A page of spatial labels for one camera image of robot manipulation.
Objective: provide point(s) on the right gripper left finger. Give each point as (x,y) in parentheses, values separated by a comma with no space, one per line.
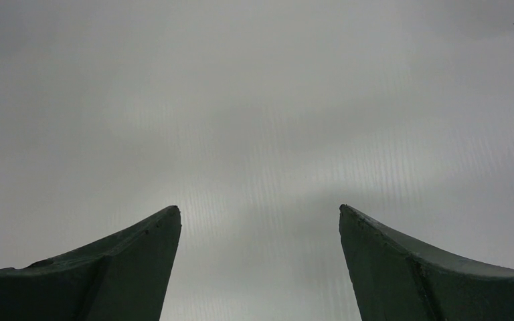
(123,276)

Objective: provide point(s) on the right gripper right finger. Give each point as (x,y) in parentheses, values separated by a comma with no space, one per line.
(398,277)

